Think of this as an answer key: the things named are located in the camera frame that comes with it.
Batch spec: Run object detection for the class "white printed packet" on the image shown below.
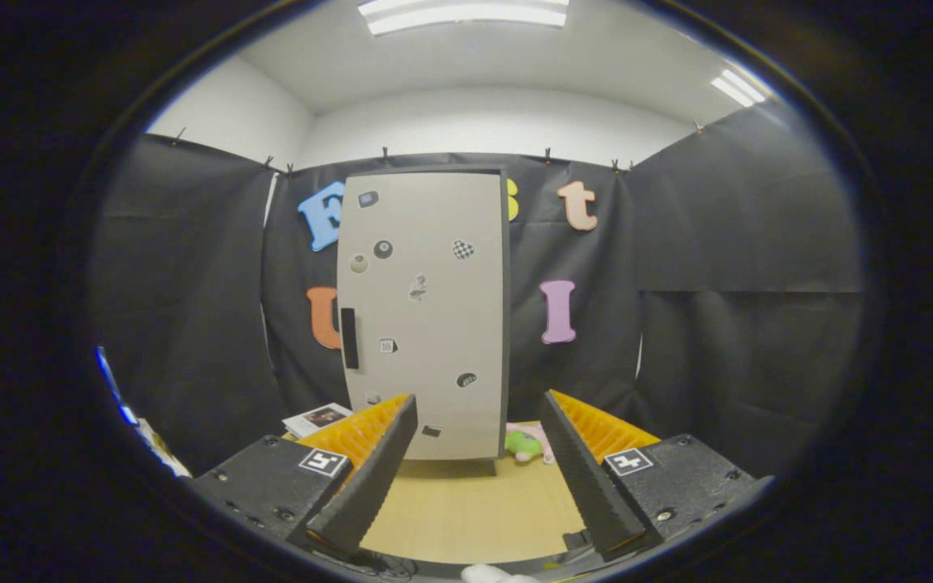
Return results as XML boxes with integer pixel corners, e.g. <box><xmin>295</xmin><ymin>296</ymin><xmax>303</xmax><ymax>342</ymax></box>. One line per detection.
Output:
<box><xmin>138</xmin><ymin>419</ymin><xmax>192</xmax><ymax>479</ymax></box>

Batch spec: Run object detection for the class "blue white packet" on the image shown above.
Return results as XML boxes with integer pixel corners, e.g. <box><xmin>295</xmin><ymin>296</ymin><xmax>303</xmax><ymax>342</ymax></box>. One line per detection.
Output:
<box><xmin>96</xmin><ymin>347</ymin><xmax>140</xmax><ymax>428</ymax></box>

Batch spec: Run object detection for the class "pink green plush toy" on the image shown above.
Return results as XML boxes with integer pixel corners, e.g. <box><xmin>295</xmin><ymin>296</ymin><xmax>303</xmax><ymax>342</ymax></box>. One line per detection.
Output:
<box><xmin>505</xmin><ymin>421</ymin><xmax>555</xmax><ymax>465</ymax></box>

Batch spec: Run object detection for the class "grey shoe cabinet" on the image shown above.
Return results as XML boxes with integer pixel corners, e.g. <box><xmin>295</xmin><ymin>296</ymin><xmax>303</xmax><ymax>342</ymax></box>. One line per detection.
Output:
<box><xmin>335</xmin><ymin>164</ymin><xmax>513</xmax><ymax>474</ymax></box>

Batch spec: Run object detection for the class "long ceiling light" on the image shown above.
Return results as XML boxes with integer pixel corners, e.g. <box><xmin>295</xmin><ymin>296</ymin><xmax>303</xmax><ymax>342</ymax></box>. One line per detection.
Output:
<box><xmin>356</xmin><ymin>0</ymin><xmax>571</xmax><ymax>37</ymax></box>

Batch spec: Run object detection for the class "black backdrop cloth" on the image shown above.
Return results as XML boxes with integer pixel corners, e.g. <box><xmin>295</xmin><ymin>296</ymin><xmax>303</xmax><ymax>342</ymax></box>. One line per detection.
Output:
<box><xmin>90</xmin><ymin>101</ymin><xmax>864</xmax><ymax>479</ymax></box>

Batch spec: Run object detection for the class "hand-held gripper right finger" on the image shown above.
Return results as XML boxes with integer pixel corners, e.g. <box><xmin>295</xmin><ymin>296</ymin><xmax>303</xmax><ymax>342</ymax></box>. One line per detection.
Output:
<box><xmin>539</xmin><ymin>389</ymin><xmax>775</xmax><ymax>564</ymax></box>

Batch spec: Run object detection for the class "white soft object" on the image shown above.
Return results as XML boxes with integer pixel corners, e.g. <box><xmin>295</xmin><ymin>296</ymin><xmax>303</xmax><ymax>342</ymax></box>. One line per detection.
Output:
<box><xmin>461</xmin><ymin>564</ymin><xmax>540</xmax><ymax>583</ymax></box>

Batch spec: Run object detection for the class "white book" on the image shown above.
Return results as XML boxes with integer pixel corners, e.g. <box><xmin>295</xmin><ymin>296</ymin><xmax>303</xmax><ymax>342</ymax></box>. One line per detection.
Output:
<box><xmin>283</xmin><ymin>402</ymin><xmax>354</xmax><ymax>440</ymax></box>

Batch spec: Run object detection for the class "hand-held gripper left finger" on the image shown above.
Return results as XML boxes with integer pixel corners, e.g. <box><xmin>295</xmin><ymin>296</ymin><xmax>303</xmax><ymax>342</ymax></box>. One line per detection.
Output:
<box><xmin>191</xmin><ymin>393</ymin><xmax>419</xmax><ymax>560</ymax></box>

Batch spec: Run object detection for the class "small ceiling light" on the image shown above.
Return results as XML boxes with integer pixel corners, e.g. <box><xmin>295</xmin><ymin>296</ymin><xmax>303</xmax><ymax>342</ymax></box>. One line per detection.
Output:
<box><xmin>709</xmin><ymin>69</ymin><xmax>771</xmax><ymax>108</ymax></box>

